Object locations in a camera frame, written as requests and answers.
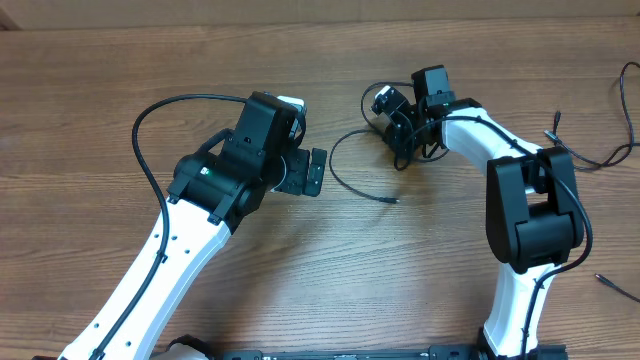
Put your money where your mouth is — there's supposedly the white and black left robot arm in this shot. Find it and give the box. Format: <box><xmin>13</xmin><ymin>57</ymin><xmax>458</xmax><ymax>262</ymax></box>
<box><xmin>60</xmin><ymin>92</ymin><xmax>327</xmax><ymax>359</ymax></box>

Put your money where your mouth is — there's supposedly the black USB cable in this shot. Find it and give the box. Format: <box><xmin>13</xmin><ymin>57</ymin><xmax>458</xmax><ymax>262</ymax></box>
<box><xmin>327</xmin><ymin>80</ymin><xmax>451</xmax><ymax>205</ymax></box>

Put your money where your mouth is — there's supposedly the black right camera cable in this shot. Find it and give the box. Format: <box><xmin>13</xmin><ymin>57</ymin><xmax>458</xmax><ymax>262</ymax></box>
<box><xmin>392</xmin><ymin>114</ymin><xmax>595</xmax><ymax>360</ymax></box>

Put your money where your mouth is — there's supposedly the cardboard back panel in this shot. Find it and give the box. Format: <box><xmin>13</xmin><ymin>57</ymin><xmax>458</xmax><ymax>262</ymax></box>
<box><xmin>1</xmin><ymin>0</ymin><xmax>639</xmax><ymax>30</ymax></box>

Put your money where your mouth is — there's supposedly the black multi-head charging cable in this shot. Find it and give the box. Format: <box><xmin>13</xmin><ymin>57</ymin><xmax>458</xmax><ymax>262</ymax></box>
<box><xmin>543</xmin><ymin>60</ymin><xmax>640</xmax><ymax>174</ymax></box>

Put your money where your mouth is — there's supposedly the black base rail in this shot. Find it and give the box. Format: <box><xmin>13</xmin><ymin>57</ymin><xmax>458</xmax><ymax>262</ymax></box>
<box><xmin>164</xmin><ymin>334</ymin><xmax>569</xmax><ymax>360</ymax></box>

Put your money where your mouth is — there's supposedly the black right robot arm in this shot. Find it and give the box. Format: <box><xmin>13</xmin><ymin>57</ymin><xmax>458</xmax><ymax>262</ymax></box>
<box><xmin>371</xmin><ymin>65</ymin><xmax>586</xmax><ymax>359</ymax></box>

